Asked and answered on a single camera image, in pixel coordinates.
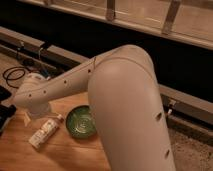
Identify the grey floor rail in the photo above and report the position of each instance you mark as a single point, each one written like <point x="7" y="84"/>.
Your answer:
<point x="186" y="106"/>

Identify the black object at left edge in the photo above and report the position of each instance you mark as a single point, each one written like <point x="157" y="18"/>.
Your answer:
<point x="5" y="112"/>

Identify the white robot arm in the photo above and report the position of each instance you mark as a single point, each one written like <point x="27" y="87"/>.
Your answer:
<point x="130" y="154"/>

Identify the white labelled bottle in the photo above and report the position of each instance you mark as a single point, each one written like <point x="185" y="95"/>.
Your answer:
<point x="45" y="131"/>

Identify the window frame ledge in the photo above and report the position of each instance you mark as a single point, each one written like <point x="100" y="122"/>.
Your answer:
<point x="187" y="21"/>

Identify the green ceramic bowl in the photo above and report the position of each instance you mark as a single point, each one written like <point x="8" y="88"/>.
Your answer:
<point x="80" y="123"/>

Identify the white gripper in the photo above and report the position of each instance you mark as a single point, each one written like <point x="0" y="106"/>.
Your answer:
<point x="36" y="112"/>

